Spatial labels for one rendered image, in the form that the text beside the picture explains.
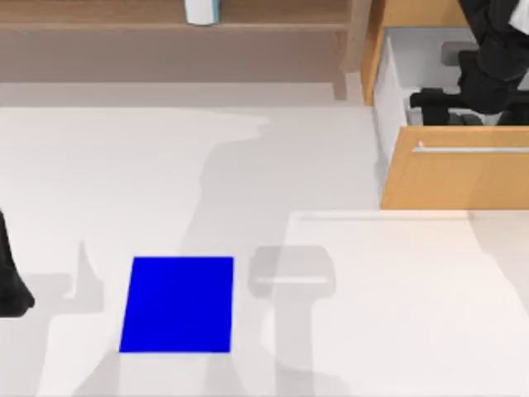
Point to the dark grey small object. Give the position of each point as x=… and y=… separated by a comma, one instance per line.
x=469, y=118

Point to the grey pierced drawer inside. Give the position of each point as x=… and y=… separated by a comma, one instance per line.
x=417, y=58

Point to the pale grey rounded box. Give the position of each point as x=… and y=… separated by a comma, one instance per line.
x=454, y=53

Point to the pale wooden drawer front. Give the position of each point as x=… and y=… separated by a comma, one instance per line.
x=446, y=182

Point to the wooden cupboard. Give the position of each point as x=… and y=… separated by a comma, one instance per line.
x=417, y=12

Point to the white and pale blue container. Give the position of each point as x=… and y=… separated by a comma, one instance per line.
x=200, y=11

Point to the wooden open shelf unit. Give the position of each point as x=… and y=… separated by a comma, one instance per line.
x=165, y=54

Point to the flat blue square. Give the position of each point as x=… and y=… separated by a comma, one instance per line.
x=177, y=305

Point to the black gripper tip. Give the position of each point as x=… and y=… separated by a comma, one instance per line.
x=10, y=285

